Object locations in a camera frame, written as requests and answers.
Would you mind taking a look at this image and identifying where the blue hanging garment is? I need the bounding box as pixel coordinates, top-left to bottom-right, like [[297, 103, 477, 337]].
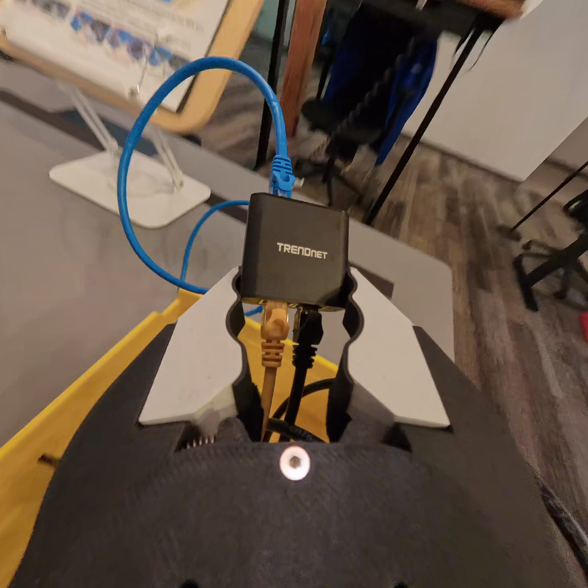
[[319, 9, 439, 167]]

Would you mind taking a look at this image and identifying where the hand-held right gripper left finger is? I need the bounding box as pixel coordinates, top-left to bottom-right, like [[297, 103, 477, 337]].
[[138, 266, 265, 440]]

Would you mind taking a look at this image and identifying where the black ethernet adapter box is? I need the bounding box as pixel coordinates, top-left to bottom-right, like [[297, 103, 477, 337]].
[[239, 192, 351, 309]]

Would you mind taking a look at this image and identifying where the black ethernet cable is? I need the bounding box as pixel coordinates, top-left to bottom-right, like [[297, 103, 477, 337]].
[[266, 305, 338, 444]]

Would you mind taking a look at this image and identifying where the orange ethernet cable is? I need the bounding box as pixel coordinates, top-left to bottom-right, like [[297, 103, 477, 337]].
[[258, 301, 293, 442]]

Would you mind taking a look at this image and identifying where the black metal pole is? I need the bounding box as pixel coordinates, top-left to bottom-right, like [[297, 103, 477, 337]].
[[255, 0, 291, 172]]

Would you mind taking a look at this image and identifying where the brown wooden post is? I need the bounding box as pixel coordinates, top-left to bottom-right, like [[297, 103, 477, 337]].
[[279, 0, 328, 126]]

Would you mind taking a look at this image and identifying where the black metal table leg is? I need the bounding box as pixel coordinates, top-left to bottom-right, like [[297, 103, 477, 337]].
[[364, 23, 488, 226]]

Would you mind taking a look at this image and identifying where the black chair base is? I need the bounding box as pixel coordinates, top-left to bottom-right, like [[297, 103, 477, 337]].
[[498, 172, 588, 313]]

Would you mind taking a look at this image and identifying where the yellow plastic bin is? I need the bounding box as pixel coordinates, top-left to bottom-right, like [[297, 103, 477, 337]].
[[0, 288, 341, 577]]

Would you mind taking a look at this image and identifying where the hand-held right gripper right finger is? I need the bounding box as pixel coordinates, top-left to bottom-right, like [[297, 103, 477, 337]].
[[325, 266, 452, 440]]

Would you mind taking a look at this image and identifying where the blue ethernet cable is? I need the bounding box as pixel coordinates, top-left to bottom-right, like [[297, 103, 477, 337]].
[[117, 56, 296, 318]]

